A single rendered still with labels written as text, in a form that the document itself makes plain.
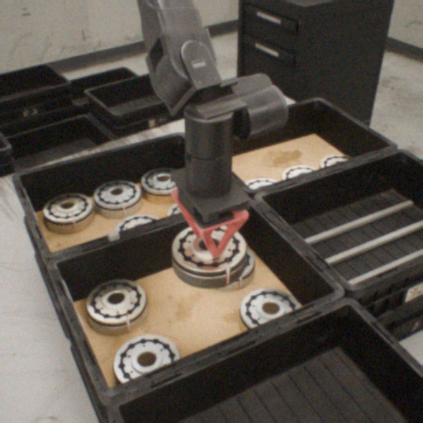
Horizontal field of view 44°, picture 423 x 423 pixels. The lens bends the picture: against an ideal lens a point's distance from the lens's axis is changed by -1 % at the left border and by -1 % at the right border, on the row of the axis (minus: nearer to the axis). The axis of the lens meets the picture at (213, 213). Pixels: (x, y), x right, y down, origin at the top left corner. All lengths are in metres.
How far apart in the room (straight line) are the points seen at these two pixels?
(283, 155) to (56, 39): 2.98
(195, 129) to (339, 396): 0.47
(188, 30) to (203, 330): 0.50
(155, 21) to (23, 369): 0.70
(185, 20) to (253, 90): 0.11
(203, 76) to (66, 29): 3.56
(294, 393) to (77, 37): 3.62
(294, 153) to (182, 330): 0.64
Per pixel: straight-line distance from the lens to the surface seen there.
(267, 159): 1.33
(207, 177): 0.62
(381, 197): 1.25
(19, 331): 1.13
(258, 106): 0.62
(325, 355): 0.89
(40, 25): 4.06
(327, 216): 1.16
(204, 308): 0.93
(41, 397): 1.02
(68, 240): 1.10
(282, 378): 0.85
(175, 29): 0.61
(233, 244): 0.72
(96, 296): 0.93
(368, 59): 2.79
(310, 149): 1.39
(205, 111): 0.59
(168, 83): 0.61
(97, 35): 4.24
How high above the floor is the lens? 1.52
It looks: 37 degrees down
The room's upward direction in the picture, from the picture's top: straight up
